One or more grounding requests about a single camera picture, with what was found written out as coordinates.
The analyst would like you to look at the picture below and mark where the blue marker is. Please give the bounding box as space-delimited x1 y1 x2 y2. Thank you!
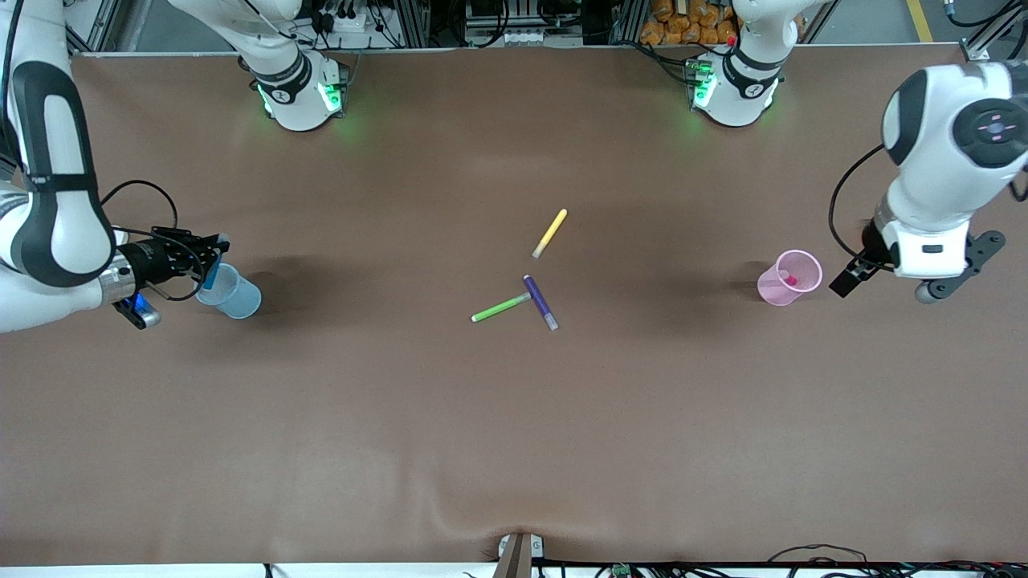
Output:
202 238 230 291

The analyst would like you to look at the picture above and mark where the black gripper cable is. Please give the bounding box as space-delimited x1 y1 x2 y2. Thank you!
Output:
829 143 888 259
100 180 179 302

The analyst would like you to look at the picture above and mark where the white power strip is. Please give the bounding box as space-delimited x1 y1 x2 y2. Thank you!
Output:
317 8 378 37

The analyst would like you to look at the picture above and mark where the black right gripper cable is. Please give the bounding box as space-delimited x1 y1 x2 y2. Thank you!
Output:
100 180 179 302

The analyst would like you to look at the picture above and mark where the purple marker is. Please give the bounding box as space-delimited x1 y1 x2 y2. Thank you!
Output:
523 275 559 332

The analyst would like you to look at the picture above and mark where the orange packets pile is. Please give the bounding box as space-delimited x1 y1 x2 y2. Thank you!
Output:
640 0 740 46

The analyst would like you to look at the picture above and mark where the pink plastic cup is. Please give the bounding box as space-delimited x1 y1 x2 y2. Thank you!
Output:
757 250 823 307

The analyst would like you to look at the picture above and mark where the green marker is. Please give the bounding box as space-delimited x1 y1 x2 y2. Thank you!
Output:
471 292 532 324

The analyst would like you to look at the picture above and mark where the blue plastic cup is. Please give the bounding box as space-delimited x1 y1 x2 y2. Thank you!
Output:
195 263 263 320

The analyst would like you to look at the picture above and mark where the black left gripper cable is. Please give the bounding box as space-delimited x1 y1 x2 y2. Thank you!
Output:
829 143 888 259

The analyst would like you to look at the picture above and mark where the yellow marker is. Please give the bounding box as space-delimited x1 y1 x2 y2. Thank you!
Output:
532 209 569 259

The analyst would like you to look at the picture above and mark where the aluminium frame profile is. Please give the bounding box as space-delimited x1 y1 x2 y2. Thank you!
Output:
960 0 1028 63

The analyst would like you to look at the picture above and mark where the brown table cover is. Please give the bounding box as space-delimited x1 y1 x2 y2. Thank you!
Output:
0 44 1028 567

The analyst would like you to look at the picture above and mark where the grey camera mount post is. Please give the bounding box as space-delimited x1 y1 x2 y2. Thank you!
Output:
492 531 545 578

